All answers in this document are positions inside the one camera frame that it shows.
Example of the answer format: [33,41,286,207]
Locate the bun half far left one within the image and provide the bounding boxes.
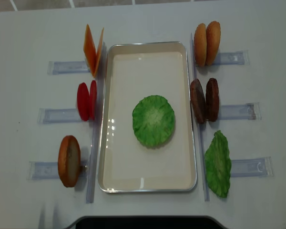
[194,23,207,67]

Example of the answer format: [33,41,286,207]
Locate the bun half far right one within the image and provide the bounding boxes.
[205,21,221,65]

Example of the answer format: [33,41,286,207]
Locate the brown meat patty left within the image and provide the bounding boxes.
[190,79,206,124]

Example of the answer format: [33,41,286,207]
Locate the red tomato slice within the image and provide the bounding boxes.
[89,80,97,120]
[77,83,90,121]

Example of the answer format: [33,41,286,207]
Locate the clear acrylic rack right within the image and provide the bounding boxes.
[189,33,274,202]

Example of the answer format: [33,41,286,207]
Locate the orange cheese slice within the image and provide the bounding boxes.
[93,29,104,78]
[83,24,97,78]

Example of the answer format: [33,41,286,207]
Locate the green lettuce leaf on tray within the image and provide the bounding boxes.
[132,95,175,148]

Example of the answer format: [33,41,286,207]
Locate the clear acrylic rack left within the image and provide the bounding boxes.
[27,42,108,203]

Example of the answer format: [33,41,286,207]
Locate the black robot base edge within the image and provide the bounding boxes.
[75,216,224,229]

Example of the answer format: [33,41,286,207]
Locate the orange cheese slice right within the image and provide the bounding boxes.
[93,29,104,78]

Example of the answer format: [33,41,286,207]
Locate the bread bun slice near left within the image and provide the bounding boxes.
[58,135,81,187]

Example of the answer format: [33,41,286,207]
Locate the orange cheese slice left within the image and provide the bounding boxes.
[83,24,97,78]

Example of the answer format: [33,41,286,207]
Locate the brown meat patty right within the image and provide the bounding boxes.
[205,78,219,122]

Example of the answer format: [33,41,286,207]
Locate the bun half one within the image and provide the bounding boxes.
[194,23,207,67]
[205,21,221,65]

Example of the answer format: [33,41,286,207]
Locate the green lettuce leaf standing right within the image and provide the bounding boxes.
[204,130,232,198]

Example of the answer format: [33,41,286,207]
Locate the clear acrylic rack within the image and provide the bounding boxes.
[27,42,108,203]
[189,33,274,202]

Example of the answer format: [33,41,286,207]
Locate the brown meat patty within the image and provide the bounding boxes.
[205,78,219,122]
[190,79,206,124]

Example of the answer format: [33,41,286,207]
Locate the white rectangular metal tray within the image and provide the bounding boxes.
[98,42,197,193]

